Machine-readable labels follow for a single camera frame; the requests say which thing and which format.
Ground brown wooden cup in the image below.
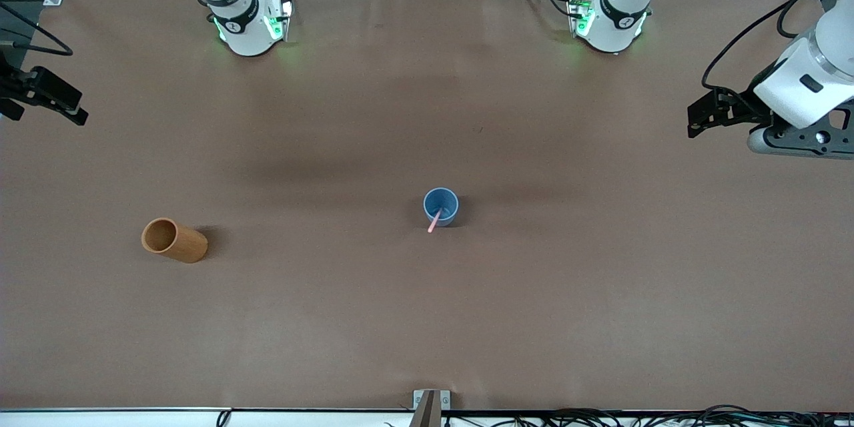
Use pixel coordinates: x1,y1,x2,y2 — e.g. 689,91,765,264
141,217,209,264

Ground blue plastic cup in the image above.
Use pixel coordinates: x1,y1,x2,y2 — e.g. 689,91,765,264
423,187,460,228

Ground brown table mat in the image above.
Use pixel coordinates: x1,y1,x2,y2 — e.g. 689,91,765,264
0,0,854,412

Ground metal mounting bracket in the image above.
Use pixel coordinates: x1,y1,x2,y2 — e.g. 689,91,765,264
408,390,451,427

